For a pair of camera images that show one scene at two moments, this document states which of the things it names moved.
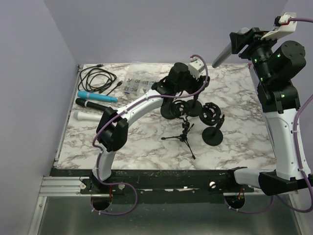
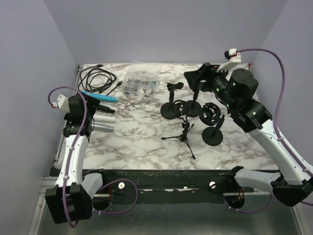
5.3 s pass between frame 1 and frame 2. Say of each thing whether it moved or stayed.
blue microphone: stayed
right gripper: moved
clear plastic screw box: stayed
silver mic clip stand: stayed
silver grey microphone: moved
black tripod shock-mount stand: stayed
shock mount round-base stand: stayed
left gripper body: moved
